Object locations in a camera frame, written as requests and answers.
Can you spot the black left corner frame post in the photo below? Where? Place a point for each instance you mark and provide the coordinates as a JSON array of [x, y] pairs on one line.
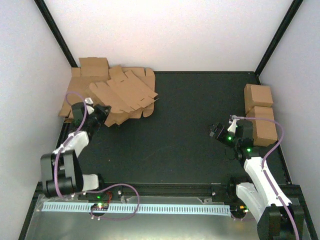
[[51, 23]]

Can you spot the stack of flat cardboard blanks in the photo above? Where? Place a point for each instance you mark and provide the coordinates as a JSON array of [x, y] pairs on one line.
[[82, 87]]

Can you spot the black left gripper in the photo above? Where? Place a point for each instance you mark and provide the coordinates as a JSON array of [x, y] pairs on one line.
[[104, 114]]

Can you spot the black corner frame post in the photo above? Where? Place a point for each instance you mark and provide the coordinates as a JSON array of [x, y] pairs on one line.
[[51, 23], [282, 28]]

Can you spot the light blue slotted cable duct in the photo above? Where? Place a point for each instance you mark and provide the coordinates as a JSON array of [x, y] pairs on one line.
[[130, 208]]

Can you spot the folded cardboard box front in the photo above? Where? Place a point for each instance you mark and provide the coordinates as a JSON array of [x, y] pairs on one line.
[[264, 132]]

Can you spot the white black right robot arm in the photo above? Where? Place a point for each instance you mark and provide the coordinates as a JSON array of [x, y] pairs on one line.
[[276, 216]]

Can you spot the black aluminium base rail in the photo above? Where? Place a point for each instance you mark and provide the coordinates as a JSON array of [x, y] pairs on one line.
[[216, 192]]

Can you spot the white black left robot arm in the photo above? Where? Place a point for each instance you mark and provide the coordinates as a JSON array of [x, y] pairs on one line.
[[61, 173]]

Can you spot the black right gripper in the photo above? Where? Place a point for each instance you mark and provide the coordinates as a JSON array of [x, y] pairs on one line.
[[222, 129]]

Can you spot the metal base plate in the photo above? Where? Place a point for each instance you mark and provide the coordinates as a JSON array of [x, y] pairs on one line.
[[124, 226]]

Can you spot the small folded cardboard box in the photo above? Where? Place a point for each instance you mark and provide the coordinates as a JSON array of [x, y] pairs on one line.
[[94, 67]]

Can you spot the black right corner frame post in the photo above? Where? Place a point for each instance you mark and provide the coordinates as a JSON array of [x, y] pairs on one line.
[[282, 28]]

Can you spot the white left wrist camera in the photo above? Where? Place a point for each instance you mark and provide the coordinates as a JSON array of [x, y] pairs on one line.
[[88, 101]]

